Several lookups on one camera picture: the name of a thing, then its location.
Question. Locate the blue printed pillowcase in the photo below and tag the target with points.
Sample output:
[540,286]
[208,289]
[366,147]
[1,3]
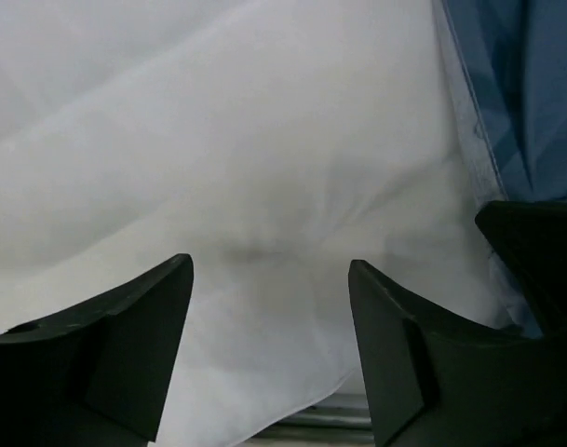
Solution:
[506,66]

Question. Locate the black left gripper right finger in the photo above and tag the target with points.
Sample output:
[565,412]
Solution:
[434,378]

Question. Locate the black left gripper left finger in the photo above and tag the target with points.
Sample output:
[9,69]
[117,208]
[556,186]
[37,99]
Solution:
[96,373]

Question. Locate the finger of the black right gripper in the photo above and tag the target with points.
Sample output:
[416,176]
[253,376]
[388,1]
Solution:
[531,240]

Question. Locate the white pillow yellow underside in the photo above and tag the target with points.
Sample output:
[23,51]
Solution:
[274,142]

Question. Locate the aluminium front rail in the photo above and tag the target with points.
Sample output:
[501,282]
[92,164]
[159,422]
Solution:
[339,420]

